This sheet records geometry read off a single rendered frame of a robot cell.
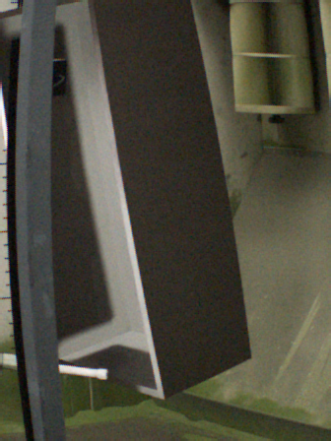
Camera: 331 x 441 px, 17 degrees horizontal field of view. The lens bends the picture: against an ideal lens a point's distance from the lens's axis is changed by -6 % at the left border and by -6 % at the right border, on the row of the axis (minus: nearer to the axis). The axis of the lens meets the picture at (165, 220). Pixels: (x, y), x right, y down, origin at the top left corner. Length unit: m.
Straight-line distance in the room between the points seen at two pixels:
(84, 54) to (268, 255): 1.26
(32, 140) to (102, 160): 1.78
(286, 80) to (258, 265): 0.76
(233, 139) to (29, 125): 2.83
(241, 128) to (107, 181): 1.15
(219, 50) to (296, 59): 0.48
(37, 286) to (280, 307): 2.39
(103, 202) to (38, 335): 1.81
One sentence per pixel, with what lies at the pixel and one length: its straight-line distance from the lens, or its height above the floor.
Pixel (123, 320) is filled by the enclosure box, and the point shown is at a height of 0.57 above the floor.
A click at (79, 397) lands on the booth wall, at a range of 4.31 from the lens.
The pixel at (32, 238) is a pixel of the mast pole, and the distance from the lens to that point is 1.86.
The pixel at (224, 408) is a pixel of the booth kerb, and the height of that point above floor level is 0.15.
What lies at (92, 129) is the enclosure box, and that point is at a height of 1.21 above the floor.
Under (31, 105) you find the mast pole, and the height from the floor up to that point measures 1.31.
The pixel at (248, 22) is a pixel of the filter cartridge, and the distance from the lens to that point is 4.21.
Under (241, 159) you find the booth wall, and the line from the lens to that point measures 4.65.
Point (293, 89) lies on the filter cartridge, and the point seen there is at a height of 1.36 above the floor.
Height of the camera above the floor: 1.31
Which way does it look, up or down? 6 degrees down
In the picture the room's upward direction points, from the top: 1 degrees counter-clockwise
